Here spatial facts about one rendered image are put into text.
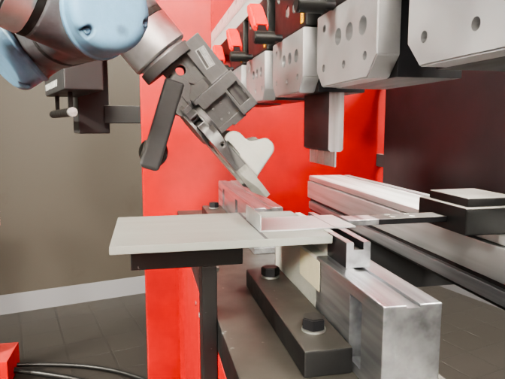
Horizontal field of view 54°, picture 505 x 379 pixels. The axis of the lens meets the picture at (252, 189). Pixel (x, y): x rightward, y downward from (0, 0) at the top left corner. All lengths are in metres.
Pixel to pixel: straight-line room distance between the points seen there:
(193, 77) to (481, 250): 0.47
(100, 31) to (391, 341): 0.37
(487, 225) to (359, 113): 0.96
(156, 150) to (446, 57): 0.38
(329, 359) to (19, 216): 2.85
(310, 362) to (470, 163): 0.82
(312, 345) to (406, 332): 0.10
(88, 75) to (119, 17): 1.19
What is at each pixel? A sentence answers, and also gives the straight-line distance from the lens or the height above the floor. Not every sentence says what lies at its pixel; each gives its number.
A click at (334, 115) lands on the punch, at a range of 0.64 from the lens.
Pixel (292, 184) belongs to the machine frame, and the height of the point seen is 0.95.
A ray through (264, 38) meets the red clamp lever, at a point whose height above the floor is 1.25.
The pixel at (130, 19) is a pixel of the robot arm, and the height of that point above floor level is 1.22.
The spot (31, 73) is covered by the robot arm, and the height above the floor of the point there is 1.19.
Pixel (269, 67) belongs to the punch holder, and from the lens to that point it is 0.82.
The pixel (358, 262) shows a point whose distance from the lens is 0.59.
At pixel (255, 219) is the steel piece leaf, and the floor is 1.01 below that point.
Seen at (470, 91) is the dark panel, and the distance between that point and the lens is 1.27.
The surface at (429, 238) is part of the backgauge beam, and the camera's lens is 0.89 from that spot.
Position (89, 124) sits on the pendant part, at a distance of 2.04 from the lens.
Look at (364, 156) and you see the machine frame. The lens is 1.65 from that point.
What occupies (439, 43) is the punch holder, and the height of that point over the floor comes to 1.19.
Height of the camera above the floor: 1.13
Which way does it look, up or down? 7 degrees down
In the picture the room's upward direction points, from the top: straight up
